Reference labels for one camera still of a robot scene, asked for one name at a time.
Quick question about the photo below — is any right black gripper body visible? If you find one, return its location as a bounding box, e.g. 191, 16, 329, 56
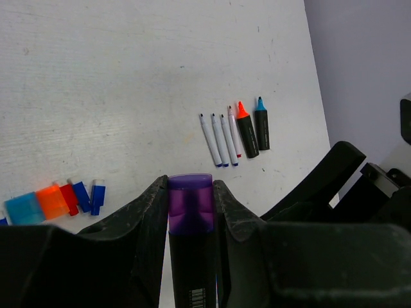
332, 163, 410, 225

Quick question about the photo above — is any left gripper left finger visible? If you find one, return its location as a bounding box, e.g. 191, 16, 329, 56
1, 176, 168, 307

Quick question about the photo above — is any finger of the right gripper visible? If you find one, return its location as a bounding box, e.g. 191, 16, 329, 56
261, 141, 366, 221

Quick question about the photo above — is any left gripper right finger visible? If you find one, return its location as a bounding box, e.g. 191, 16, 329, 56
213, 180, 410, 307

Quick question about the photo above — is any purple capped black highlighter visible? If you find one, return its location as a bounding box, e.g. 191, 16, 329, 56
169, 232, 216, 308

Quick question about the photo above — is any blue pen cap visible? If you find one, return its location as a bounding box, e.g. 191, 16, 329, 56
69, 178, 91, 213
0, 211, 8, 226
91, 179, 106, 216

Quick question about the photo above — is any red pen cap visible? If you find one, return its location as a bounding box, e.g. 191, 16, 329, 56
60, 184, 79, 216

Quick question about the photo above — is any white pen blue end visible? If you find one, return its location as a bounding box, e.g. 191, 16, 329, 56
211, 113, 230, 167

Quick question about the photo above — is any orange highlighter cap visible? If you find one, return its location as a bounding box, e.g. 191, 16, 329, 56
35, 184, 69, 220

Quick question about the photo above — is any orange capped black highlighter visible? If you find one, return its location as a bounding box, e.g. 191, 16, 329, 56
236, 101, 259, 158

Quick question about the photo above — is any small blue capped pen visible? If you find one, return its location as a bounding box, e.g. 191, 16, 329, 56
199, 113, 222, 167

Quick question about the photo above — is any purple highlighter cap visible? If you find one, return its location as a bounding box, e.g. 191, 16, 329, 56
168, 173, 214, 235

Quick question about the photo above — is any blue capped black highlighter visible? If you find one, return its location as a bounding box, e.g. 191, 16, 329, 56
254, 96, 270, 151

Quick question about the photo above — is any light blue highlighter cap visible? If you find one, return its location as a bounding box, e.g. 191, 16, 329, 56
4, 192, 46, 225

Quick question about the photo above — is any white pen red end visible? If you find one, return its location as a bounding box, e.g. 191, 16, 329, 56
228, 105, 241, 158

